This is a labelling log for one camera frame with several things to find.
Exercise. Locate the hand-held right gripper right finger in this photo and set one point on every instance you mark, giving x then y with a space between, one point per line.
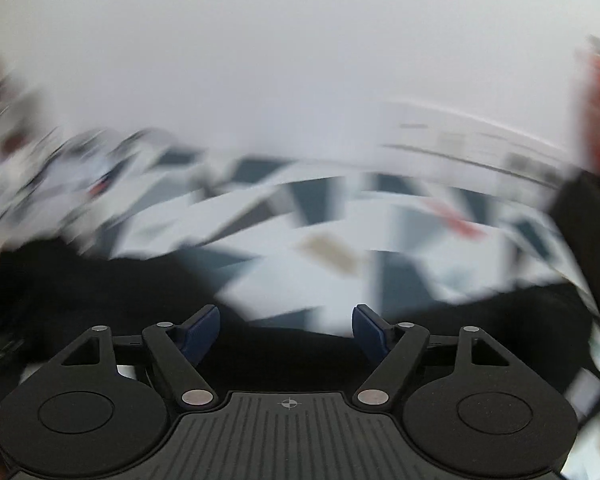
367 331

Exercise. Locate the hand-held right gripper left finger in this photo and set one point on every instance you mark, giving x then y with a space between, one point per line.
202 331

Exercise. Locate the black pants with white stripe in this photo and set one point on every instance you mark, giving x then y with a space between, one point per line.
130 290

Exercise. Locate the white power strip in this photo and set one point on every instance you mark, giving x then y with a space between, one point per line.
454 130

